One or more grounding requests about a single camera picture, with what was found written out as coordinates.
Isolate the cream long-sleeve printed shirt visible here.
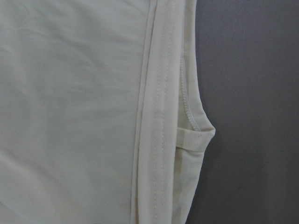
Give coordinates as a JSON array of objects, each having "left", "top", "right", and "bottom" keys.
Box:
[{"left": 0, "top": 0, "right": 215, "bottom": 224}]

